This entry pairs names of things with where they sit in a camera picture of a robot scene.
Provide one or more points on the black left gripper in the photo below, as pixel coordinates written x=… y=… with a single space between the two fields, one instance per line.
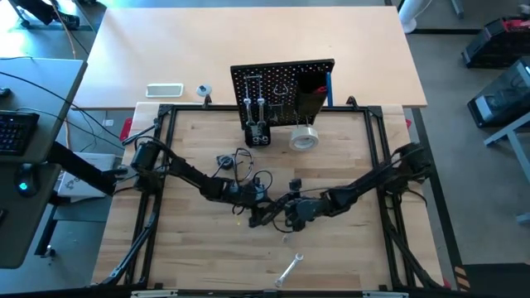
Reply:
x=244 y=193

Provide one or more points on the white tape roll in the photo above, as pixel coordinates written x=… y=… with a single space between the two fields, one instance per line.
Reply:
x=293 y=140

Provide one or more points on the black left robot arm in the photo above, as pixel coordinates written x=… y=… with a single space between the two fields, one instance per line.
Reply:
x=186 y=169

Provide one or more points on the black computer mouse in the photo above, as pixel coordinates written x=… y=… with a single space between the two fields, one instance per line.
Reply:
x=25 y=182

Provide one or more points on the grey table frame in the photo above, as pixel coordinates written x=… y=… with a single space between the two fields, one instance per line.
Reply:
x=511 y=136

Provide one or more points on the yellow black hazard tape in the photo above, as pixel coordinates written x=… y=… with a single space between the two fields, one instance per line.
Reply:
x=462 y=278

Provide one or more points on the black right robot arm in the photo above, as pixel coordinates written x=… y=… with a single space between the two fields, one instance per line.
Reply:
x=364 y=182

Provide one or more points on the black support beam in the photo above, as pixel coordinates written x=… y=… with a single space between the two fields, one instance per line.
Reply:
x=78 y=167

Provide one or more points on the black equipment case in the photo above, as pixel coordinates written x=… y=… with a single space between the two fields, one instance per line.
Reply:
x=497 y=41
x=501 y=103

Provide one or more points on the white round stand base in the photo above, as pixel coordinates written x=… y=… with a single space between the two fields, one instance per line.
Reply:
x=412 y=18

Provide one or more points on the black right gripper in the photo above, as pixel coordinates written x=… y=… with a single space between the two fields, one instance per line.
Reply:
x=301 y=210

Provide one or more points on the clear safety glasses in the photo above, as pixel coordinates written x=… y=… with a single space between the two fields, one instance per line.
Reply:
x=244 y=159

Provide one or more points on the red clamp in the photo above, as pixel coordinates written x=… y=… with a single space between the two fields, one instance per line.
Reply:
x=125 y=129
x=409 y=124

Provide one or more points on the black computer keyboard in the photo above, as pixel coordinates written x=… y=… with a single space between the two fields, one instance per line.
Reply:
x=14 y=132

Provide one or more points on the large beige desk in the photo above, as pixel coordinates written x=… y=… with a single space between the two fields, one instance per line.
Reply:
x=207 y=41

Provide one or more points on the silver metal bracket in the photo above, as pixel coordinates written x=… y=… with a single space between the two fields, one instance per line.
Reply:
x=385 y=294
x=154 y=294

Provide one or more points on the white rectangular tray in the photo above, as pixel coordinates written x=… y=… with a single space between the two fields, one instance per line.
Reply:
x=164 y=90

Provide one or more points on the tall black pegboard bin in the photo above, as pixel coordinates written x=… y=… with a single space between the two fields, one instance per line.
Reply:
x=310 y=101

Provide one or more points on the black perforated pegboard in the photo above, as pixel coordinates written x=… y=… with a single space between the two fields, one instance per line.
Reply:
x=269 y=74

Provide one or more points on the black office chair base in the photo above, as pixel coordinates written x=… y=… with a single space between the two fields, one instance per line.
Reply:
x=45 y=12

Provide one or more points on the grey office desk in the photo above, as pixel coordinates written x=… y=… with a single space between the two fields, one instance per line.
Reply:
x=45 y=83

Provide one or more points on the small black pegboard shelf bin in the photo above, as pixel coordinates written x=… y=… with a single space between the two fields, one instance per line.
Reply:
x=251 y=132

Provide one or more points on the black aluminium table frame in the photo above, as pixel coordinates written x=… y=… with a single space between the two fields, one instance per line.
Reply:
x=190 y=108

